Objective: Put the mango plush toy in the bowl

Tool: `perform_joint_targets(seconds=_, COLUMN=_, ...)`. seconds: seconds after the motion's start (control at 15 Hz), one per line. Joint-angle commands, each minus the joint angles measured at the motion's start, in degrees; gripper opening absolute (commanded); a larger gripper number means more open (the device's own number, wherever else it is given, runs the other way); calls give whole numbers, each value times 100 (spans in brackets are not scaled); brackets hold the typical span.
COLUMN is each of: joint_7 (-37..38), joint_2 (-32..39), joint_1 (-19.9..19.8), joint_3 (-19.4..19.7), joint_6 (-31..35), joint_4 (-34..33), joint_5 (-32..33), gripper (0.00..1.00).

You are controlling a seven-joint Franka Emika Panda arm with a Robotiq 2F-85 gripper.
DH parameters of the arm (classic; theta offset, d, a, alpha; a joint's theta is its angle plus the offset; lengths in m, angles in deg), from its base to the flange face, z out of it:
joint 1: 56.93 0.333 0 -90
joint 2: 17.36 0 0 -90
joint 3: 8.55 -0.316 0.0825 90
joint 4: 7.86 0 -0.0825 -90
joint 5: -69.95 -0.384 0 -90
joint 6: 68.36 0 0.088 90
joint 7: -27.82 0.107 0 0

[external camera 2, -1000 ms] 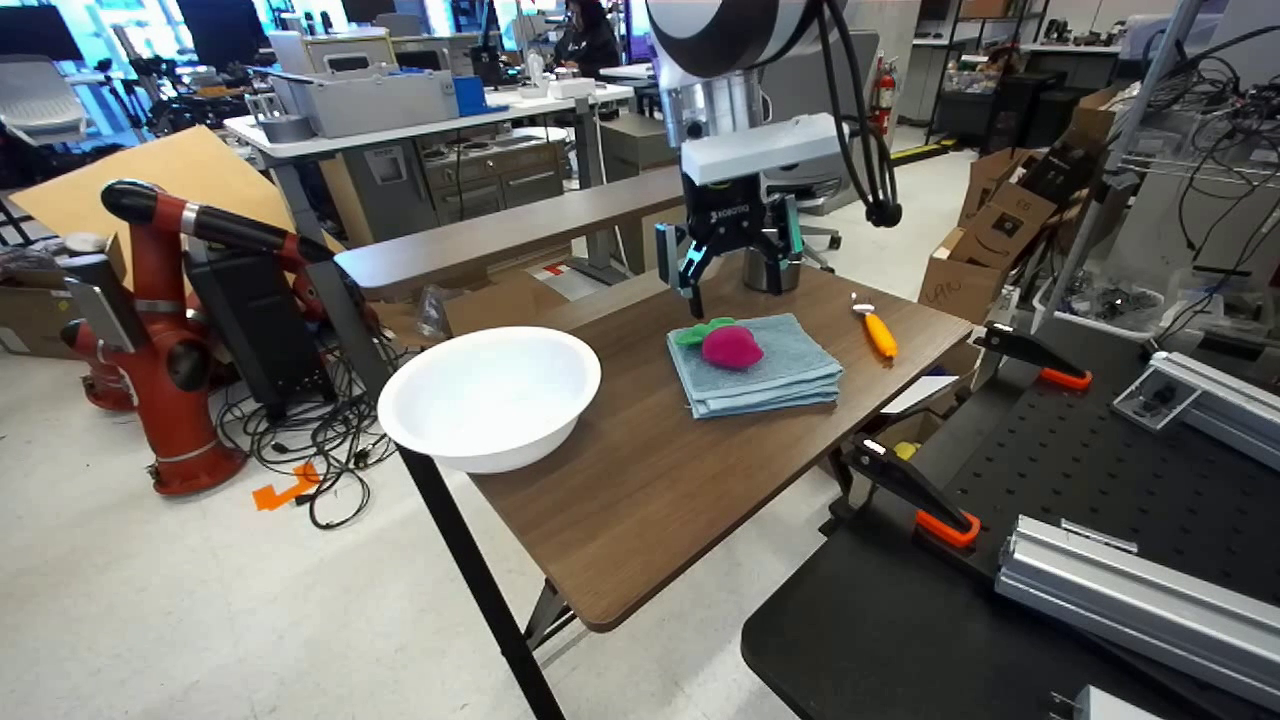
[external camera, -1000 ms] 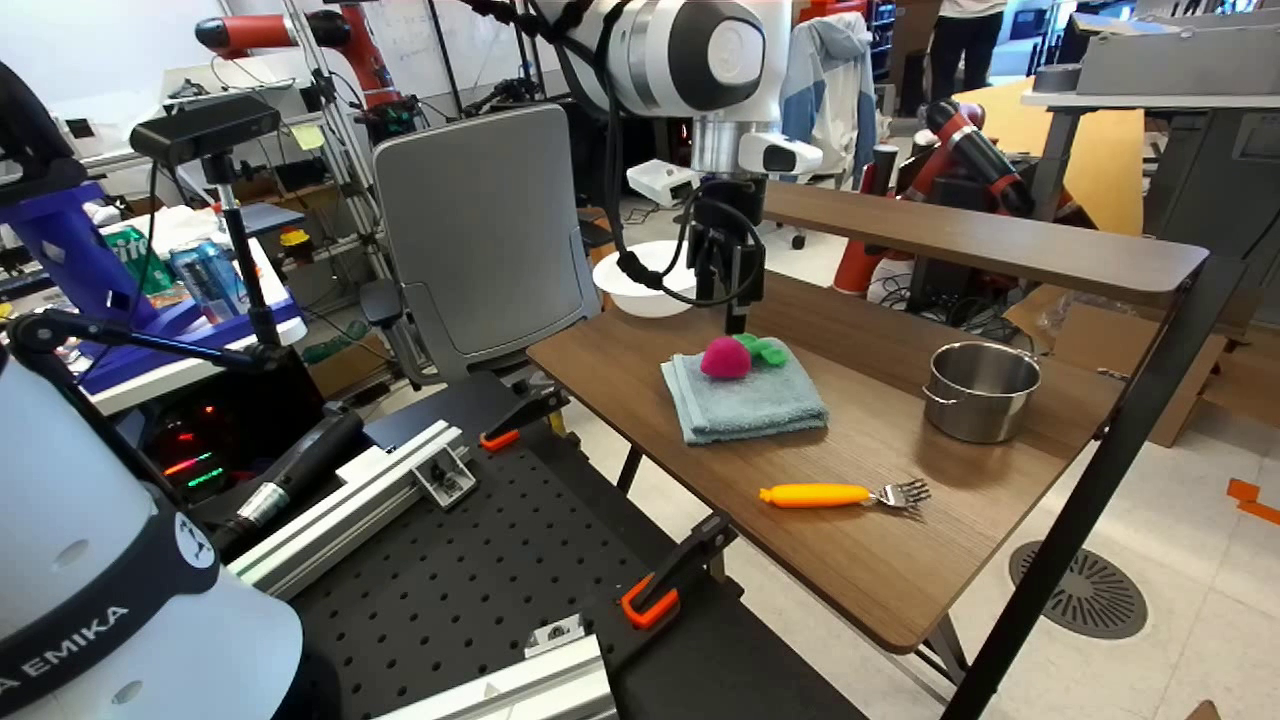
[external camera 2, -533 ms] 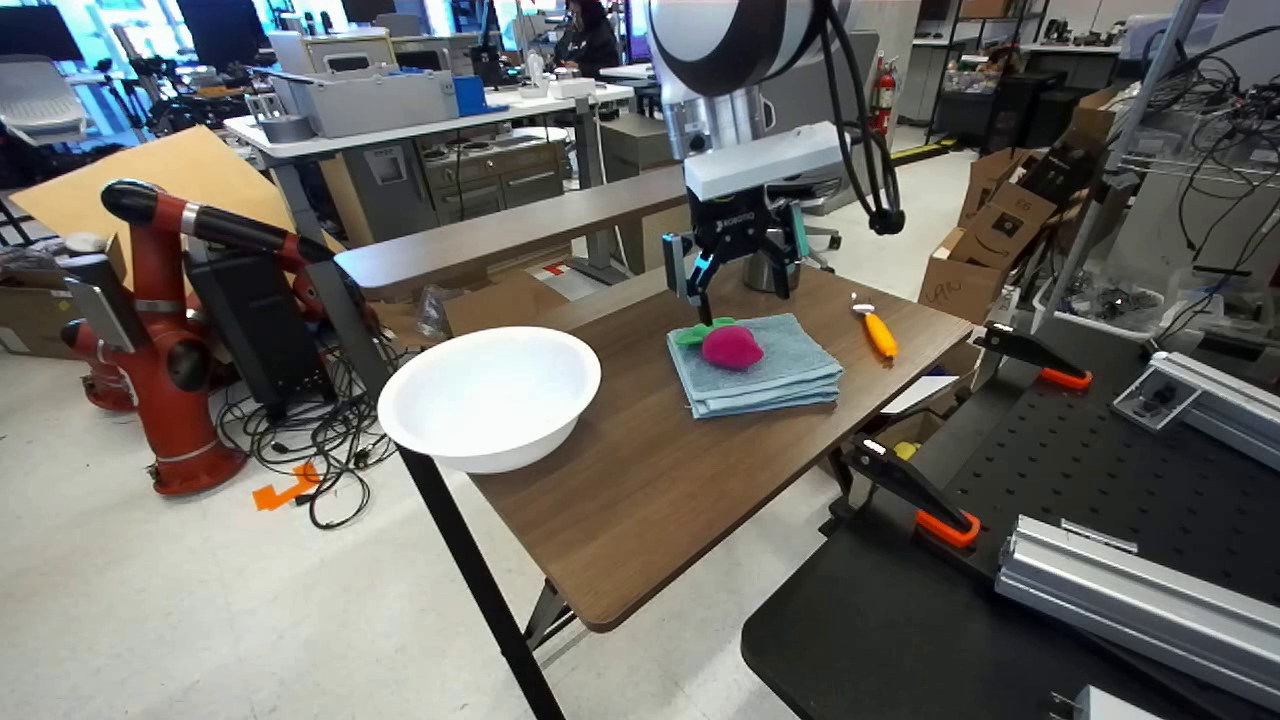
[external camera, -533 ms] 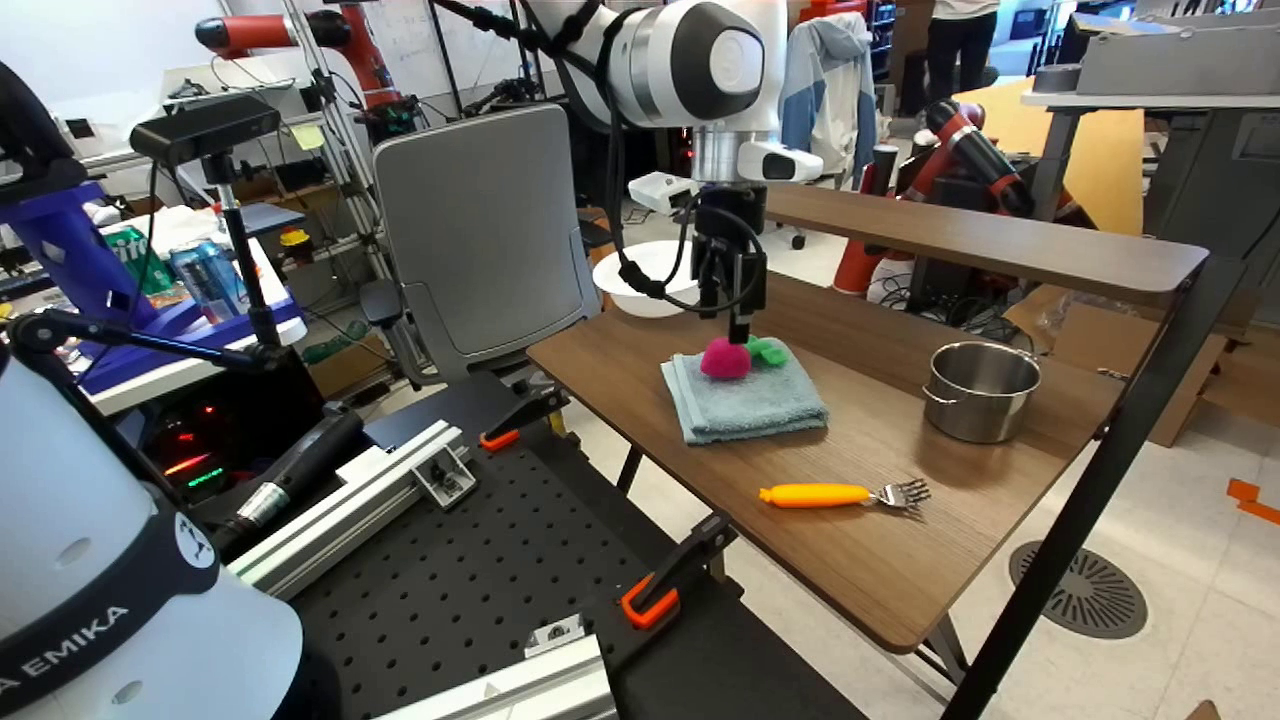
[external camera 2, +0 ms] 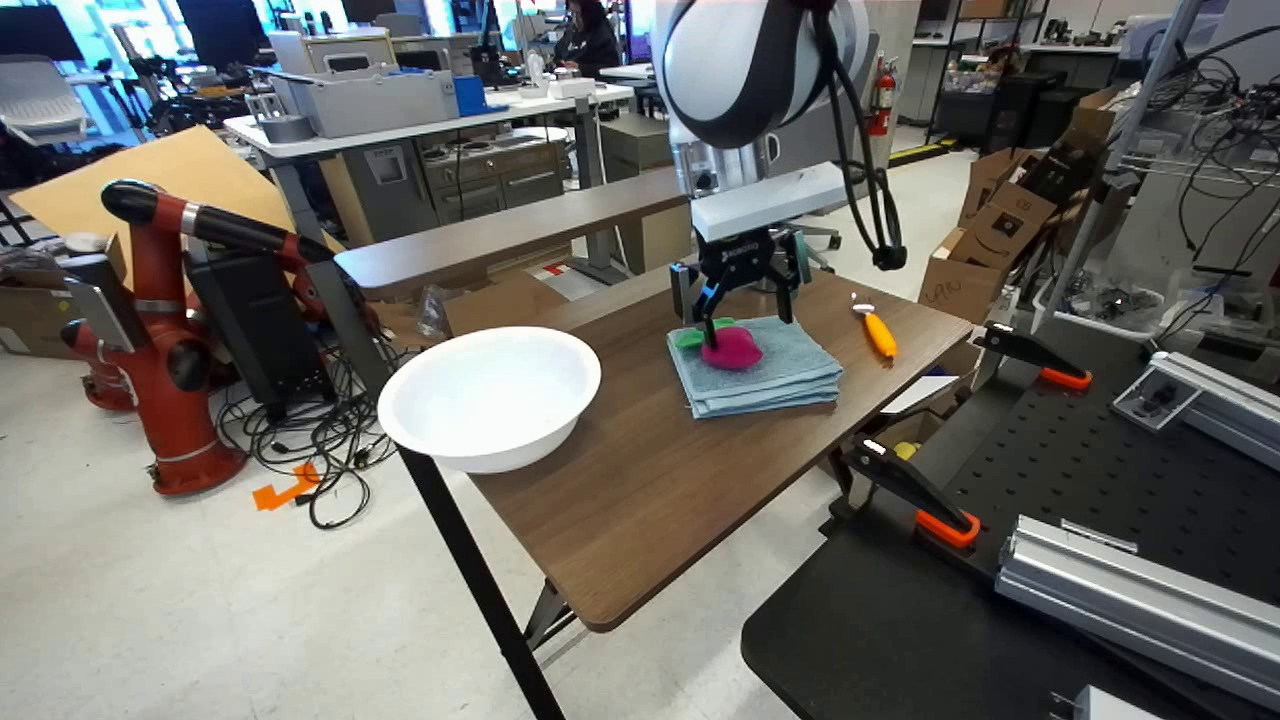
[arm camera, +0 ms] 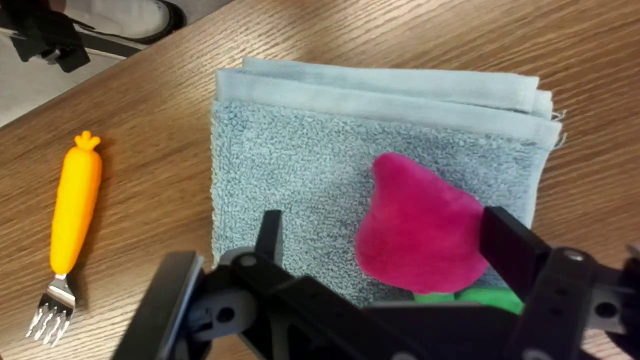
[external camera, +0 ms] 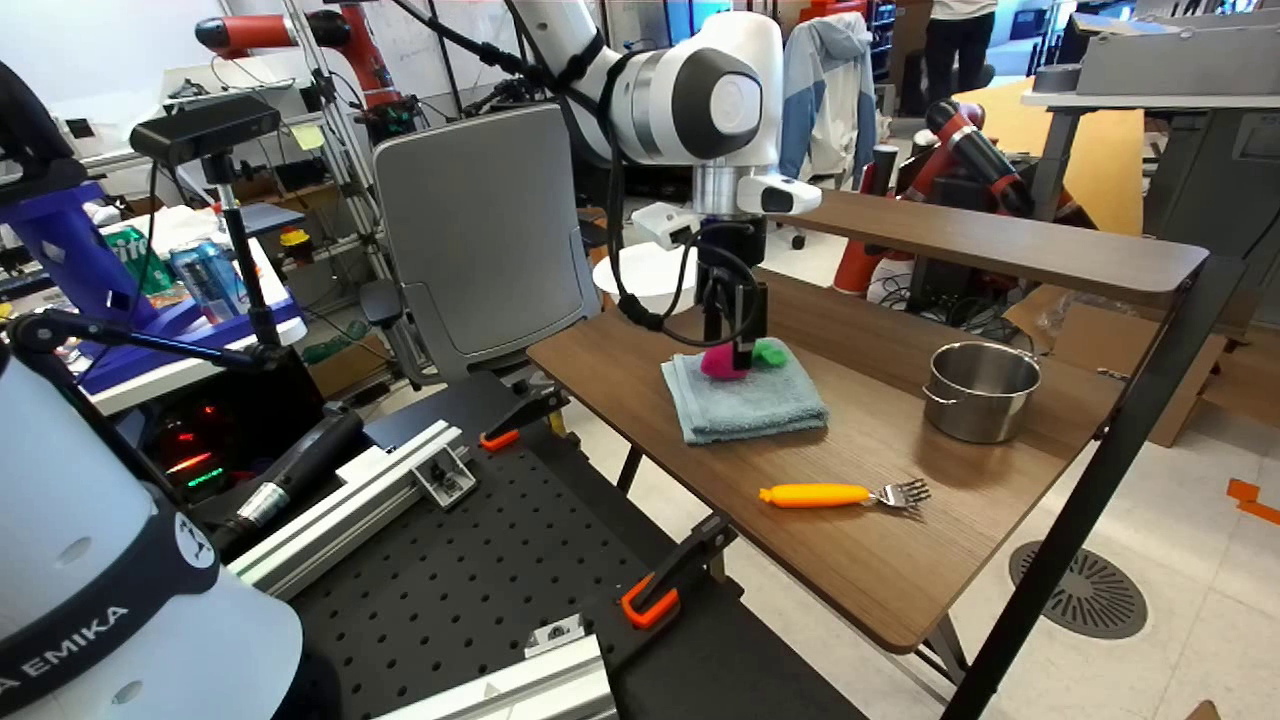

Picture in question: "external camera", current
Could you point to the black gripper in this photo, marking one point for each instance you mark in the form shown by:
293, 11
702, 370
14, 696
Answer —
732, 262

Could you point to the pink mango plush toy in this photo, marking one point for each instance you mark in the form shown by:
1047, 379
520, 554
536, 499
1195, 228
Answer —
723, 366

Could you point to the red robot arm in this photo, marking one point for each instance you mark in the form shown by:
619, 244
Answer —
252, 32

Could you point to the white bowl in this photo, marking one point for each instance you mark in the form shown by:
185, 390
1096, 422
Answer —
641, 283

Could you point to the light blue folded towel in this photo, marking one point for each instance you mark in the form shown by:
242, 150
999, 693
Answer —
742, 409

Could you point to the blue white jacket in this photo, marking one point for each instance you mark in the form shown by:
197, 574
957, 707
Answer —
835, 105

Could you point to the orange black clamp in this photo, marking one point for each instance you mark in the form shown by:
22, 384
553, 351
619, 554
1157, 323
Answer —
661, 587
513, 424

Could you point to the stainless steel pot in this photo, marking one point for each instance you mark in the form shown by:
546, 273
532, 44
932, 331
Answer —
983, 402

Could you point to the wooden table shelf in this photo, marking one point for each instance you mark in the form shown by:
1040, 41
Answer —
987, 241

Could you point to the red black robot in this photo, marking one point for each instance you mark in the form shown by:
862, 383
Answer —
964, 155

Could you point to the standing person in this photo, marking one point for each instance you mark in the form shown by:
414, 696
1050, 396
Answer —
960, 44

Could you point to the cardboard box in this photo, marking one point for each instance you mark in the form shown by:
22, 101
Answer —
1107, 340

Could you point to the black table leg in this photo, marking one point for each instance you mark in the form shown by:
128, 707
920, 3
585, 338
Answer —
1107, 466

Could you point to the yellow panel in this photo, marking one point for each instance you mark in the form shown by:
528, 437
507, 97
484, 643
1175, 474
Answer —
1107, 161

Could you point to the round floor drain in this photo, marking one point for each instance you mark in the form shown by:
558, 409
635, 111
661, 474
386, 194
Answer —
1081, 592

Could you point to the black control box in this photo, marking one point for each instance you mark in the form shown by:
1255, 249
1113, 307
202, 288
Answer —
224, 424

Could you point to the gray desk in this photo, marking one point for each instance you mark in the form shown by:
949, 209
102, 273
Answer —
1200, 82

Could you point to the pack of water bottles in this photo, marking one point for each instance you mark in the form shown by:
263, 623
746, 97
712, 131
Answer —
205, 276

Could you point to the orange floor tape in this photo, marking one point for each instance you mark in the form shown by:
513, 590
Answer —
1255, 501

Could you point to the blue robot stand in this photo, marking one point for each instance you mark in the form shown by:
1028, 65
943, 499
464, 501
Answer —
74, 252

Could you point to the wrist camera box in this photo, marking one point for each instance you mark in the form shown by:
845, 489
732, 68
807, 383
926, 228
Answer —
661, 222

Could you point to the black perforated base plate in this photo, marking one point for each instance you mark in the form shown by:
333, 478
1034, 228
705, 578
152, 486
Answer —
464, 574

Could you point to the short aluminium extrusion rail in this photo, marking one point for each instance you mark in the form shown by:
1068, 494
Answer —
532, 685

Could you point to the long aluminium extrusion rail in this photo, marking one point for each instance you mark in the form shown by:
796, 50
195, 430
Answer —
344, 515

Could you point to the black camera stand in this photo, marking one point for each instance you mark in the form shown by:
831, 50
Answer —
244, 267

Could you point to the black stereo camera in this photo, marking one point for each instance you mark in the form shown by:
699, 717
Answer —
202, 125

